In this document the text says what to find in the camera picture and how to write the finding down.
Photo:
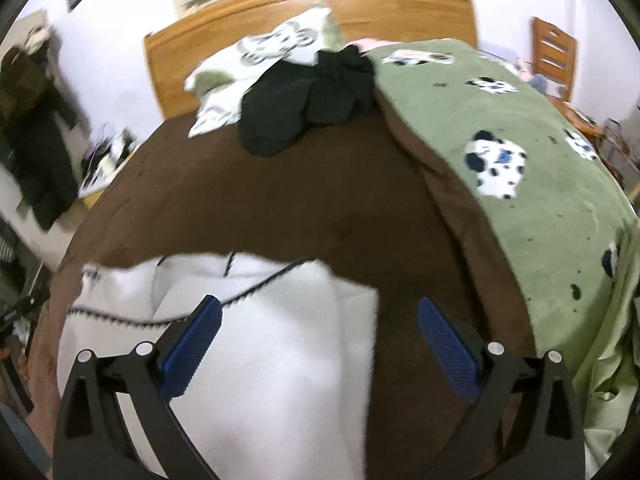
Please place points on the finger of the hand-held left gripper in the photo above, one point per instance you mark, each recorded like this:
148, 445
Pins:
22, 310

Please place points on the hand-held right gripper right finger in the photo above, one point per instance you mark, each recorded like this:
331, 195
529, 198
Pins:
447, 345

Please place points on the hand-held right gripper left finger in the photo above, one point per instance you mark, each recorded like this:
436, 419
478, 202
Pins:
192, 345

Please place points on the white cardigan with black trim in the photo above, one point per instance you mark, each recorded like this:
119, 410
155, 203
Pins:
280, 360

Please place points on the black clothes pile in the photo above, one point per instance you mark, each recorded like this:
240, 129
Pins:
290, 105

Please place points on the black hanging coat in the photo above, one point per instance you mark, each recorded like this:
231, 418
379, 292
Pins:
40, 160

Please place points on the light green cloth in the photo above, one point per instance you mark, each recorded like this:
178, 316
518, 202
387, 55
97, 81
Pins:
605, 350

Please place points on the green printed blanket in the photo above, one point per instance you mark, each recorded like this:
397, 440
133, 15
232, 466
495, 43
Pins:
540, 210

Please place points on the brown bed blanket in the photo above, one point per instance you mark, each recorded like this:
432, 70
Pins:
275, 195

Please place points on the wooden table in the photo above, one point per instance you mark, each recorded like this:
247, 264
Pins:
580, 120

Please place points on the white green printed pillow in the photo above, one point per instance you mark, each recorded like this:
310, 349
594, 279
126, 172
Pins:
270, 45

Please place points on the pink cloth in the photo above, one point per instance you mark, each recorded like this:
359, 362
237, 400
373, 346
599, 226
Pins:
372, 44

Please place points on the wooden bed headboard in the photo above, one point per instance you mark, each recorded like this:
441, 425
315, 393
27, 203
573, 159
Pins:
210, 35

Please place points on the wooden chair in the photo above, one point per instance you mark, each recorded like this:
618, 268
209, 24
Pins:
542, 40

